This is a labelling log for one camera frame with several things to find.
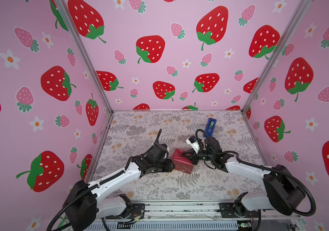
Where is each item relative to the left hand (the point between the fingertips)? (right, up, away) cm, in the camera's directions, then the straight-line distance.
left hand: (174, 166), depth 78 cm
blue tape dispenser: (+27, +21, +26) cm, 43 cm away
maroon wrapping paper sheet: (+4, +2, 0) cm, 5 cm away
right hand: (+5, +6, +3) cm, 8 cm away
